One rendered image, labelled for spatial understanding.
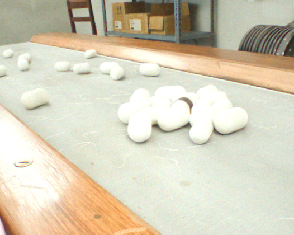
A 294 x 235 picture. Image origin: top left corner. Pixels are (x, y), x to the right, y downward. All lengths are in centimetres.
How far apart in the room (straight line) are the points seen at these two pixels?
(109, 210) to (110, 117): 21
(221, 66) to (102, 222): 40
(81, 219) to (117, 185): 8
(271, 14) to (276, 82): 223
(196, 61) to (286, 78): 16
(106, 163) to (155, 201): 7
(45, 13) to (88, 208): 483
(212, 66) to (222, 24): 242
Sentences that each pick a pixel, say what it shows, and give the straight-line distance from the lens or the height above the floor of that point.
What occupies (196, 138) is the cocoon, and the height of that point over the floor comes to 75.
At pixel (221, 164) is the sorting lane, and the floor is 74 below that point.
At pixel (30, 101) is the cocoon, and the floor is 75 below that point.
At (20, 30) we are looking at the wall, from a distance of 484.
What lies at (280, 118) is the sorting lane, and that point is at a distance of 36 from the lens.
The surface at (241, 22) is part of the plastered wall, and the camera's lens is 284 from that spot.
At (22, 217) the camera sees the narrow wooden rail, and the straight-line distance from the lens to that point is 17.
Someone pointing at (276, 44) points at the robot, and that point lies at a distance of 70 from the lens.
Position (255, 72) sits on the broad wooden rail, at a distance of 49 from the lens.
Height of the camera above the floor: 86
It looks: 21 degrees down
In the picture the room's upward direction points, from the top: 3 degrees counter-clockwise
